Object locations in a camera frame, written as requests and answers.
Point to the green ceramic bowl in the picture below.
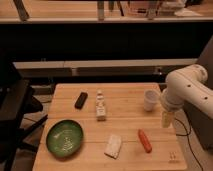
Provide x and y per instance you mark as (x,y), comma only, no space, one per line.
(64,138)

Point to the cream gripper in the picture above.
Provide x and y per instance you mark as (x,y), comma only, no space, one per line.
(167,118)

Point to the white sponge block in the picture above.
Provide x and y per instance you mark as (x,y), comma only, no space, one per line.
(113,146)

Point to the black rectangular block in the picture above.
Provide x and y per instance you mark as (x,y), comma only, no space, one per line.
(81,100)

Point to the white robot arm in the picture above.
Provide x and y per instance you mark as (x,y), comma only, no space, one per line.
(186,84)

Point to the black chair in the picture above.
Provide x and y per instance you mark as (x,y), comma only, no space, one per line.
(16,100)

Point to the orange carrot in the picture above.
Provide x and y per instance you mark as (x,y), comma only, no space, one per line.
(144,140)

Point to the small white bottle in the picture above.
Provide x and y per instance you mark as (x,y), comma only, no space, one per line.
(100,106)

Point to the white plastic cup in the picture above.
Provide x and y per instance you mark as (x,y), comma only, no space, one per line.
(151,98)

